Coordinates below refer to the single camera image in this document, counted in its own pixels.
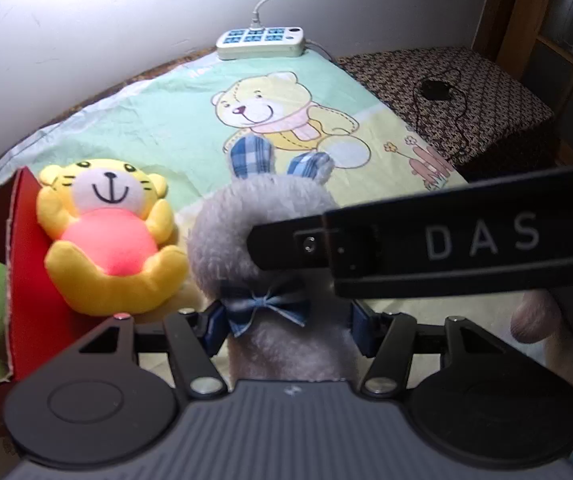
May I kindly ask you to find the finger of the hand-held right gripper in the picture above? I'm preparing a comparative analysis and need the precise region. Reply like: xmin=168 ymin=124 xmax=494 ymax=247
xmin=248 ymin=213 xmax=337 ymax=273

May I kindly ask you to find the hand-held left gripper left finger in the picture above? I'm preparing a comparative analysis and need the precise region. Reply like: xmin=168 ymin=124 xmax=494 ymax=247
xmin=69 ymin=301 xmax=230 ymax=401

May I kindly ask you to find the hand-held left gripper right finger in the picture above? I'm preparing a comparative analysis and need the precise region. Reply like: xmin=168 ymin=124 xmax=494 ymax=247
xmin=350 ymin=300 xmax=514 ymax=401

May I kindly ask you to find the large white bunny plush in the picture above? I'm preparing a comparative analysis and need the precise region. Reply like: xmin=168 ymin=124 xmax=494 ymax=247
xmin=186 ymin=134 xmax=362 ymax=383

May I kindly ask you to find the yellow tiger plush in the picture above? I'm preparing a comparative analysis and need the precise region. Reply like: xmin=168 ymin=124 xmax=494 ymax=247
xmin=35 ymin=160 xmax=190 ymax=317

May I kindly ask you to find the red cardboard box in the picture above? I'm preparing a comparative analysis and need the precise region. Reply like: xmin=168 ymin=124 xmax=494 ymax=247
xmin=0 ymin=166 xmax=120 ymax=443

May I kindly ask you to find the person's right hand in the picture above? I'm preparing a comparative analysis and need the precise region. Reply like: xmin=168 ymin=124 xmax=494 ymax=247
xmin=511 ymin=289 xmax=573 ymax=467

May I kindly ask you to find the green bear printed blanket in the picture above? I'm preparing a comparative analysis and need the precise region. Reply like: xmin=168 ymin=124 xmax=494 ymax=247
xmin=0 ymin=52 xmax=522 ymax=378

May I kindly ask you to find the white blue power strip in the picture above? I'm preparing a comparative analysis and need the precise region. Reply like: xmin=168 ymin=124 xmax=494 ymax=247
xmin=216 ymin=27 xmax=307 ymax=61

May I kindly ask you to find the wooden glass door cabinet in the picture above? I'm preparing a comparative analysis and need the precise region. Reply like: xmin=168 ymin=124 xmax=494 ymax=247
xmin=471 ymin=0 xmax=573 ymax=166

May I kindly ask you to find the black corded device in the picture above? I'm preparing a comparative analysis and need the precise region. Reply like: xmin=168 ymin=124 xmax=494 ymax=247
xmin=410 ymin=67 xmax=473 ymax=161

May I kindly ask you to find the white power strip cord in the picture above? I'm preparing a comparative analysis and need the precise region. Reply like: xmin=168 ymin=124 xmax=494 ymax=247
xmin=303 ymin=40 xmax=339 ymax=63

